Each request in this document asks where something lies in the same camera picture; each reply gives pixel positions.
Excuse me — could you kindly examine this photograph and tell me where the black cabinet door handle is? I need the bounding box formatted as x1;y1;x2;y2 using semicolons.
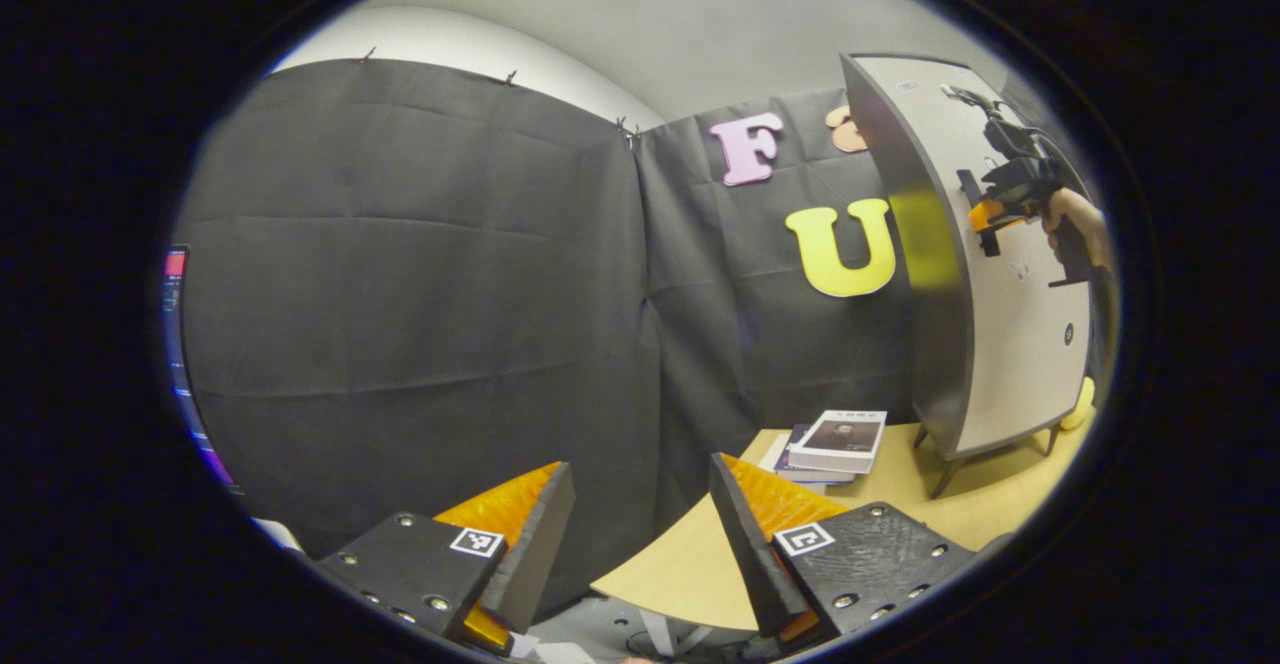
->
955;168;1003;259

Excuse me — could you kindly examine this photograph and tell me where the yellow bun-shaped toy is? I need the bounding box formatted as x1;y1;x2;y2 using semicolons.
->
1060;376;1096;432

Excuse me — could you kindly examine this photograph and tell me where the dark grey cabinet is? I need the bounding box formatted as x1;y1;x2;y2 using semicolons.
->
840;52;1096;500

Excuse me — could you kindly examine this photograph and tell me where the computer monitor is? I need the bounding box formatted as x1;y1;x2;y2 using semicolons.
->
160;244;241;490

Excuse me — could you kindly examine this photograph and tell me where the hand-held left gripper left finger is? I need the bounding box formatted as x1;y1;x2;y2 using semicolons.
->
315;461;578;657

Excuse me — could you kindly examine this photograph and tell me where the black cable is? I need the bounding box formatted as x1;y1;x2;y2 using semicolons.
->
940;84;1061;165

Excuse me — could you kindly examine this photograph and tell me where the white portrait-cover book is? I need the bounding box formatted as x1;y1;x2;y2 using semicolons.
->
788;410;888;475

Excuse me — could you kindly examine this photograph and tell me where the blue-cover book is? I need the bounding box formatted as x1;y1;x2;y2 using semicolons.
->
772;424;859;487

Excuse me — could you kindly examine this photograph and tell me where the light grey cabinet door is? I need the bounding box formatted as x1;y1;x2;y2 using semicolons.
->
848;54;1093;457

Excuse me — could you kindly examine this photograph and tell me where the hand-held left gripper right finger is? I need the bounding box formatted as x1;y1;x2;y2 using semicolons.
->
708;452;979;645

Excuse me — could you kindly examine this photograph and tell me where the black backdrop cloth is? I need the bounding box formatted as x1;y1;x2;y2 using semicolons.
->
172;57;936;560

